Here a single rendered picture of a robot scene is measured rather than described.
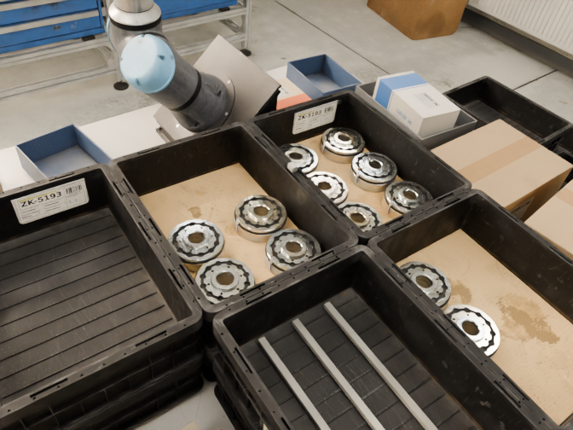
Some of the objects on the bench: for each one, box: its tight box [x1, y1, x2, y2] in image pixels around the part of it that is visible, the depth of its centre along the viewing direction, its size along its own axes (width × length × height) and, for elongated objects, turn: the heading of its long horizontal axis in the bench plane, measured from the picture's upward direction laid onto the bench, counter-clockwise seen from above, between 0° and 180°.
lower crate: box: [64, 343, 204, 430], centre depth 89 cm, size 40×30×12 cm
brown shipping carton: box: [431, 119, 573, 223], centre depth 125 cm, size 30×22×16 cm
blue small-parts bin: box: [14, 123, 113, 182], centre depth 121 cm, size 20×15×7 cm
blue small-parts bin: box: [286, 54, 362, 99], centre depth 161 cm, size 20×15×7 cm
